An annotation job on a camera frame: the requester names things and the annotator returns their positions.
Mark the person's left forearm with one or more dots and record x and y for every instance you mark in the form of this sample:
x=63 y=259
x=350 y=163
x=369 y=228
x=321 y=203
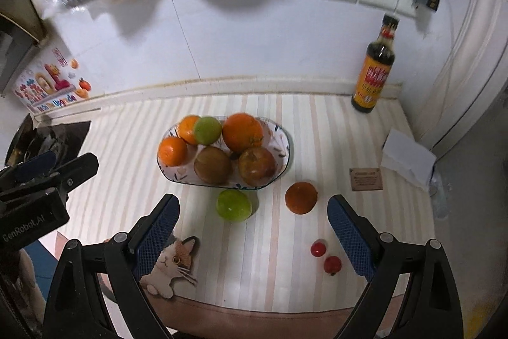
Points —
x=27 y=283

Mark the black range hood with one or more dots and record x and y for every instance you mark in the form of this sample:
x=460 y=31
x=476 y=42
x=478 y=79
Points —
x=16 y=25

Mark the large orange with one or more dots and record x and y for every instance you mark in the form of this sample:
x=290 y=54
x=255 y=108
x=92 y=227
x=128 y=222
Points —
x=243 y=132

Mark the red cherry tomato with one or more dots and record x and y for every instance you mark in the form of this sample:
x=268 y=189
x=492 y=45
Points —
x=318 y=248
x=332 y=264

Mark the black frying pan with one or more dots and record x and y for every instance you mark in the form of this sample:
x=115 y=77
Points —
x=18 y=140

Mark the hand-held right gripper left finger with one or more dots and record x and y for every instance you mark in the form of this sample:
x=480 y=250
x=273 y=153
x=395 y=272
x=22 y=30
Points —
x=156 y=231

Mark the floral oval plate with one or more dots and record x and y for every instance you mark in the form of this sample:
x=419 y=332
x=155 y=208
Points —
x=278 y=148

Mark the black gas stove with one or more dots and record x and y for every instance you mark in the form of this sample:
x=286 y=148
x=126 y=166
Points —
x=67 y=132

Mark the dark soy sauce bottle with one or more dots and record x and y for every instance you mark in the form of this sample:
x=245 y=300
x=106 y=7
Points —
x=373 y=81

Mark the brown onion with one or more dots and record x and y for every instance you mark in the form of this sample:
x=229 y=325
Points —
x=257 y=166

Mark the striped cat print mat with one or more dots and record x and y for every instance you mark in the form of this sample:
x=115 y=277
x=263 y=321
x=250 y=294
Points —
x=258 y=263

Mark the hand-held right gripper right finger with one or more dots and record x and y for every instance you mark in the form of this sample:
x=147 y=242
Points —
x=351 y=239

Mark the colourful wall sticker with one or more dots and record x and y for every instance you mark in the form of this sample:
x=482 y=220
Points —
x=43 y=85

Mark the dark reddish orange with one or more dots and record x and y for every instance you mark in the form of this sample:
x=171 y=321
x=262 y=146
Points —
x=301 y=197

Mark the green apple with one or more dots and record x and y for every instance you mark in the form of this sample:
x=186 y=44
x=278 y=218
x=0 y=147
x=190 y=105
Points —
x=207 y=129
x=233 y=204

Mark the white paper tissue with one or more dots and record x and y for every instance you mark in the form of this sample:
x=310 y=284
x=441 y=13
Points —
x=408 y=156

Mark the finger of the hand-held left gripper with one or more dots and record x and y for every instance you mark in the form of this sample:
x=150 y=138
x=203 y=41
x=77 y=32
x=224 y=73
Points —
x=75 y=172
x=33 y=162

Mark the small orange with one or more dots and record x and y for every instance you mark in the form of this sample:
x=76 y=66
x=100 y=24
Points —
x=172 y=151
x=186 y=128

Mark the small brown card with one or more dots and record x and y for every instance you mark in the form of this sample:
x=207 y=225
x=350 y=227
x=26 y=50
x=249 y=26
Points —
x=366 y=178

